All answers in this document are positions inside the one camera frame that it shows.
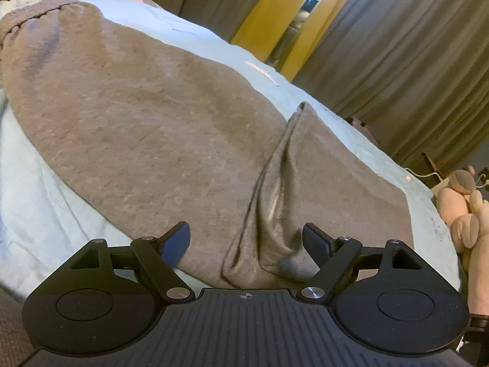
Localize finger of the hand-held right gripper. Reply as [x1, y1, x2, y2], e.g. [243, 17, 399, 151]
[467, 311, 489, 334]

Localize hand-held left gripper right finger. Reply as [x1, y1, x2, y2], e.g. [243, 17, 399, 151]
[299, 222, 421, 303]

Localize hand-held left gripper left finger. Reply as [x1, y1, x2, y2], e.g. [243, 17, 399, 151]
[66, 221, 196, 302]

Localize grey pants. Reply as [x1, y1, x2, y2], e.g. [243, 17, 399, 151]
[0, 0, 416, 290]

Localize pink plush toy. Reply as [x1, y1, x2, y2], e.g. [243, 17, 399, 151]
[435, 165, 489, 316]

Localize dark bedside table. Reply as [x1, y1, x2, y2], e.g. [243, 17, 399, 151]
[421, 152, 444, 180]

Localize light blue printed bed sheet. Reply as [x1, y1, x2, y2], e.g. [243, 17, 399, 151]
[0, 0, 465, 303]

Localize yellow curtain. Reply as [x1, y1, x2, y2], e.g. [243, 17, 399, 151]
[230, 0, 326, 64]
[280, 0, 370, 83]

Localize white cable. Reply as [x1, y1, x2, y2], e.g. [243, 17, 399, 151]
[404, 167, 441, 180]

